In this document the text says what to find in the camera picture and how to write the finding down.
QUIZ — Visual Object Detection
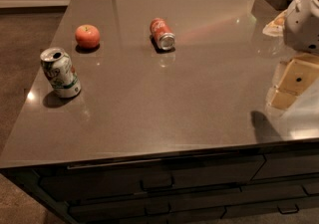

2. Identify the red coke can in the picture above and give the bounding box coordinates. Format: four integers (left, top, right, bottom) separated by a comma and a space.
150, 18, 175, 51

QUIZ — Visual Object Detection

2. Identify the dark drawer cabinet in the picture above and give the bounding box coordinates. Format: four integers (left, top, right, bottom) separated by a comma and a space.
1, 142, 319, 224

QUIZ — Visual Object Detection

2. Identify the red apple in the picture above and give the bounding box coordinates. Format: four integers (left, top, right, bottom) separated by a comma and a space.
75, 24, 100, 49

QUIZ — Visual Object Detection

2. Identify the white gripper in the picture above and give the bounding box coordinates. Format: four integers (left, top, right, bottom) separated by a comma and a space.
269, 0, 319, 110

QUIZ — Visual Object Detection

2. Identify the green white soda can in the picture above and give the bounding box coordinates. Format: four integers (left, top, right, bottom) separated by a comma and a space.
40, 47, 81, 99

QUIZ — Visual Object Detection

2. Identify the clear snack bag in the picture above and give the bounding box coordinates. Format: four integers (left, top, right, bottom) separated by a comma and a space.
262, 10, 287, 37

